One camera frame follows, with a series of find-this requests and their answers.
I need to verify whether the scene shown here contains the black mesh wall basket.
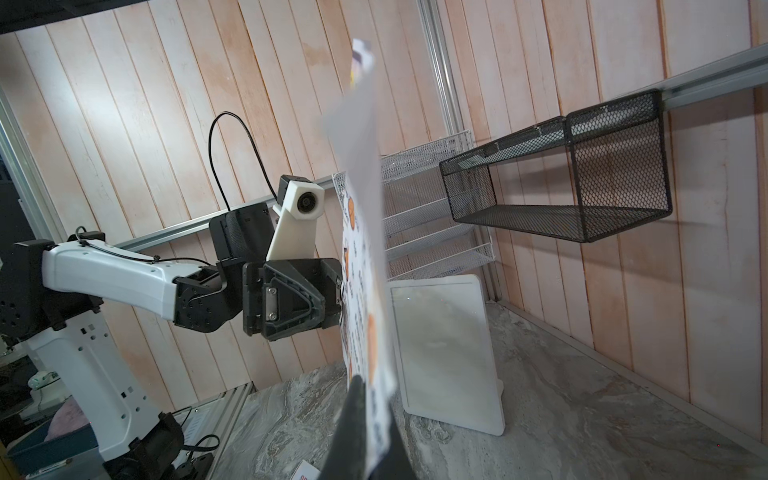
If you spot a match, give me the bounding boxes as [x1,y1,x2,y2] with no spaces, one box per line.
[439,90,673,243]

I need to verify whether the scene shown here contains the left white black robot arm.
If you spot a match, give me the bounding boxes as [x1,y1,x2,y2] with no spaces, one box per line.
[1,203,343,479]

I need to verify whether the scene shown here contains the white wire wall shelf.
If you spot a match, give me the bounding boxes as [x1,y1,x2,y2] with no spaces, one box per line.
[331,130,497,281]

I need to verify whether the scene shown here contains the left red white menu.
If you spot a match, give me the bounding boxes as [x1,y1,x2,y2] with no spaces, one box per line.
[291,460,320,480]

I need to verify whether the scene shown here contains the dim sum menu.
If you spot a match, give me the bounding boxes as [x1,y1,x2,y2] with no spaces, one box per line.
[324,39,397,479]

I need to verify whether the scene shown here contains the left white narrow rack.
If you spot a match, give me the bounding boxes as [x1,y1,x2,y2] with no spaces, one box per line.
[388,274,506,436]

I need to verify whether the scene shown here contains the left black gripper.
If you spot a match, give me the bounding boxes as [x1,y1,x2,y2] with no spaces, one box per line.
[243,258,343,341]

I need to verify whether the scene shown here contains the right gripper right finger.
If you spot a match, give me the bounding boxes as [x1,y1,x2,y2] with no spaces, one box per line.
[374,421,417,480]

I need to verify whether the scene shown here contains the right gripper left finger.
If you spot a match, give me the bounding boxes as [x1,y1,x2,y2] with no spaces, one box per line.
[318,375,367,480]

